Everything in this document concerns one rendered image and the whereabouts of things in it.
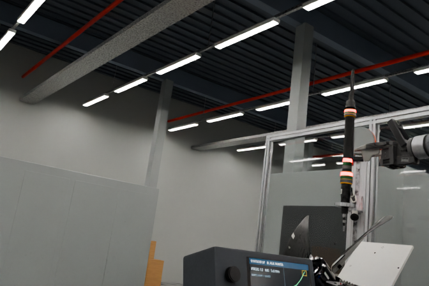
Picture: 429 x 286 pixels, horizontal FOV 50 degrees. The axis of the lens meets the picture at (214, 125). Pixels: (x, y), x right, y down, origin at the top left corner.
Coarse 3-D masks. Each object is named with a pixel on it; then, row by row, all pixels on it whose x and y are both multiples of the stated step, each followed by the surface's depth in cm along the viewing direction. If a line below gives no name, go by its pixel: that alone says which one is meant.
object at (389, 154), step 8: (392, 144) 152; (408, 144) 147; (384, 152) 155; (392, 152) 151; (400, 152) 151; (408, 152) 147; (384, 160) 154; (392, 160) 150; (400, 160) 150; (408, 160) 147; (416, 160) 148; (392, 168) 155; (400, 168) 155
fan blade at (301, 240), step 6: (306, 216) 195; (306, 222) 192; (300, 228) 194; (306, 228) 188; (294, 234) 197; (300, 234) 191; (306, 234) 185; (294, 240) 194; (300, 240) 189; (306, 240) 183; (294, 246) 192; (300, 246) 186; (306, 246) 181; (288, 252) 196; (294, 252) 191; (300, 252) 185; (306, 252) 179; (306, 258) 178
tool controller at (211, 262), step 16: (192, 256) 89; (208, 256) 84; (224, 256) 84; (240, 256) 86; (256, 256) 89; (272, 256) 91; (288, 256) 94; (192, 272) 87; (208, 272) 83; (224, 272) 83; (240, 272) 85; (256, 272) 87; (272, 272) 89; (288, 272) 92; (304, 272) 94
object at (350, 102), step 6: (348, 102) 174; (354, 102) 174; (348, 108) 176; (354, 108) 175; (342, 186) 166; (348, 186) 165; (342, 192) 165; (348, 192) 164; (342, 198) 165; (348, 198) 164; (342, 210) 164; (348, 210) 164
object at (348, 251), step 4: (384, 216) 173; (388, 216) 167; (392, 216) 164; (380, 220) 171; (384, 220) 165; (388, 220) 162; (376, 224) 169; (380, 224) 163; (372, 228) 167; (368, 232) 164; (364, 236) 164; (360, 240) 167; (352, 244) 168; (356, 244) 168; (348, 248) 165; (352, 248) 170; (344, 252) 165; (348, 252) 168; (348, 256) 173
